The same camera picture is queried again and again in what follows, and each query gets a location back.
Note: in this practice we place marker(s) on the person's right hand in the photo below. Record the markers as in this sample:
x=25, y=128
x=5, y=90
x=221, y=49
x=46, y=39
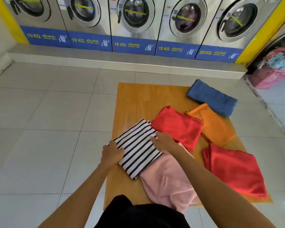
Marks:
x=165, y=142

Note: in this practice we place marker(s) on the person's left hand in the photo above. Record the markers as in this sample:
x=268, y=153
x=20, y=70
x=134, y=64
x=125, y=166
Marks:
x=111, y=155

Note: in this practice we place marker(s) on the red garment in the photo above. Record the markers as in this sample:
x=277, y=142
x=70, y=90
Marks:
x=175, y=125
x=235, y=168

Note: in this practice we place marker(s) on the black white striped shirt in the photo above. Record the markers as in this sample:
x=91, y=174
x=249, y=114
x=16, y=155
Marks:
x=137, y=149

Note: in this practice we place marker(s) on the pink garment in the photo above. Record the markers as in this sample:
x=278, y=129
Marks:
x=166, y=182

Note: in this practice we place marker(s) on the orange garment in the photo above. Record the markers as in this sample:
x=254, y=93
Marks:
x=216, y=128

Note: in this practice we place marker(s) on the blue towel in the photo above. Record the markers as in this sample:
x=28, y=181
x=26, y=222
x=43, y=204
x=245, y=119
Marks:
x=211, y=97

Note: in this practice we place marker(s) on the pile of colourful clothes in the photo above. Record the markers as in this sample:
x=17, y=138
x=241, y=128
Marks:
x=280, y=60

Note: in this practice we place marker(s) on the person's left forearm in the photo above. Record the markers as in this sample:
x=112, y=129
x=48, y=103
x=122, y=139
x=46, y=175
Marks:
x=80, y=199

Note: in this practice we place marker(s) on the person's right forearm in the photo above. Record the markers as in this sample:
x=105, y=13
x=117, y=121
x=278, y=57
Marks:
x=216, y=194

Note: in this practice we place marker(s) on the person's black shorts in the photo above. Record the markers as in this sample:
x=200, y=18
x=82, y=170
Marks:
x=137, y=216

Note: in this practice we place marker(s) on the silver front-load washing machine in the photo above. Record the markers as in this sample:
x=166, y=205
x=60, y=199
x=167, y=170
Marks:
x=95, y=33
x=133, y=37
x=228, y=45
x=282, y=37
x=180, y=42
x=50, y=26

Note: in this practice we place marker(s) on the pink laundry basket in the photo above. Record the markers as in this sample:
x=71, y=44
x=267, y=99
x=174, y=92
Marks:
x=268, y=78

